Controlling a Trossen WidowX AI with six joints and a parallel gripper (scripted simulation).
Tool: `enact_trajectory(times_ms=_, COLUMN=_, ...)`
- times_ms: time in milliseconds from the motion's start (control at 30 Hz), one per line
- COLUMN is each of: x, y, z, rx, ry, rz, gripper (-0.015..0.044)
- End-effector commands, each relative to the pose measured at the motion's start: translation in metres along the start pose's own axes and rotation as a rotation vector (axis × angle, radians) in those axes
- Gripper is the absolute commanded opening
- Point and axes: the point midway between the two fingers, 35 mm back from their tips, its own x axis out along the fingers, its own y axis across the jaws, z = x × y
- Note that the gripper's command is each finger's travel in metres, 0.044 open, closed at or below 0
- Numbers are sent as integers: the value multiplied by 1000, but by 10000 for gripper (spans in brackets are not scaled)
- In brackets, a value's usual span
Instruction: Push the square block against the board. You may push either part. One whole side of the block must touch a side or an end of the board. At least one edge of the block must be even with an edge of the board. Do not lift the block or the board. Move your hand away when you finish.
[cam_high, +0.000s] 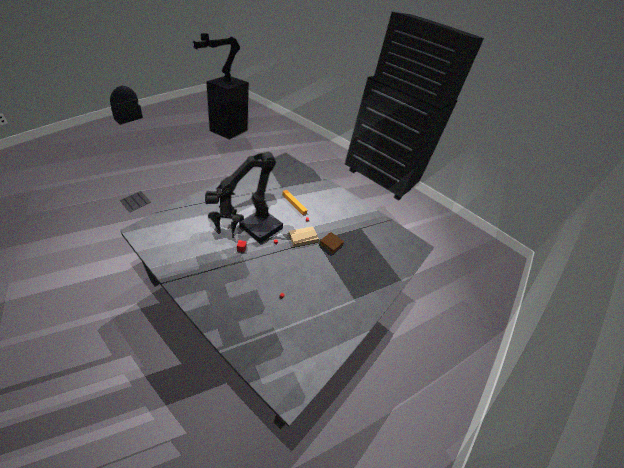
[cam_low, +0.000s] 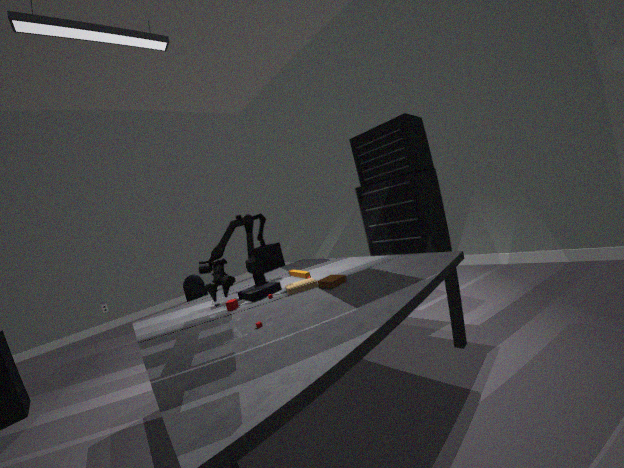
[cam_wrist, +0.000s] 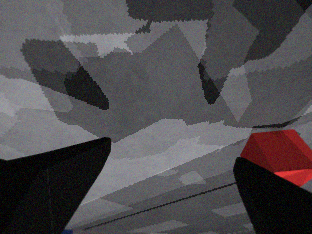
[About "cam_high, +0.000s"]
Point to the yellow long bar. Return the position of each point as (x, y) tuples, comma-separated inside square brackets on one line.
[(294, 202)]

